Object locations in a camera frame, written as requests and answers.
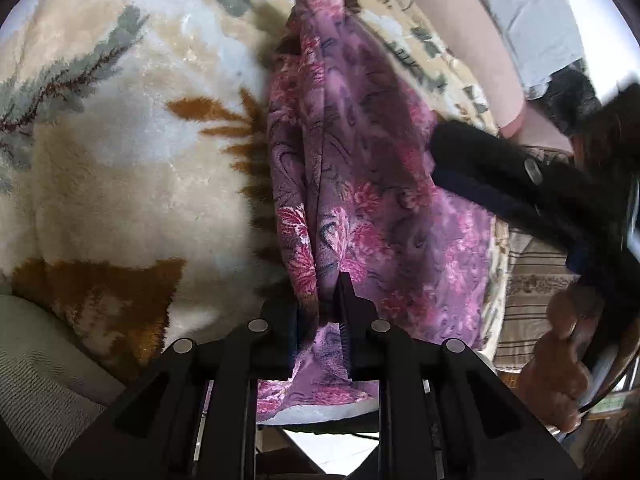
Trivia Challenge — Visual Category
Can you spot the purple floral shirt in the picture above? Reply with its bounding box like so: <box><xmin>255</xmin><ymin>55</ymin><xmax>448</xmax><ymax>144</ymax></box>
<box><xmin>257</xmin><ymin>0</ymin><xmax>494</xmax><ymax>425</ymax></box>

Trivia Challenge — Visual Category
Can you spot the person's right hand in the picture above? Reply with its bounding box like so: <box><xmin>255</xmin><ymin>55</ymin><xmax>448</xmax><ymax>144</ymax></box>
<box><xmin>516</xmin><ymin>284</ymin><xmax>601</xmax><ymax>432</ymax></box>

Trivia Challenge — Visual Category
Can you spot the striped brown quilt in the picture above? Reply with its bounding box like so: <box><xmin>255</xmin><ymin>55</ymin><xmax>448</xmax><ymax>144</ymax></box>
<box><xmin>494</xmin><ymin>226</ymin><xmax>577</xmax><ymax>373</ymax></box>

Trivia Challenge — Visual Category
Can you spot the blue jeans leg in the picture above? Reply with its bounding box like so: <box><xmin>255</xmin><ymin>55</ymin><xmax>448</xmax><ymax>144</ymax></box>
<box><xmin>1</xmin><ymin>295</ymin><xmax>124</xmax><ymax>478</ymax></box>

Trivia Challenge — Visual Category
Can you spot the grey pillow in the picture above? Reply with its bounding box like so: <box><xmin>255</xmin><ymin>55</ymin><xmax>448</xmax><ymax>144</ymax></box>
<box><xmin>480</xmin><ymin>0</ymin><xmax>584</xmax><ymax>100</ymax></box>

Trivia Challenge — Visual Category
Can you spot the beige leaf-pattern blanket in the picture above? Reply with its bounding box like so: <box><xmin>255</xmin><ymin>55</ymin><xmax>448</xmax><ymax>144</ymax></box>
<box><xmin>1</xmin><ymin>0</ymin><xmax>501</xmax><ymax>380</ymax></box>

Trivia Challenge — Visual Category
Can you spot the pink bolster cushion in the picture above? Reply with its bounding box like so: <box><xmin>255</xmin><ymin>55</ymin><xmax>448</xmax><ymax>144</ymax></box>
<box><xmin>413</xmin><ymin>0</ymin><xmax>573</xmax><ymax>154</ymax></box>

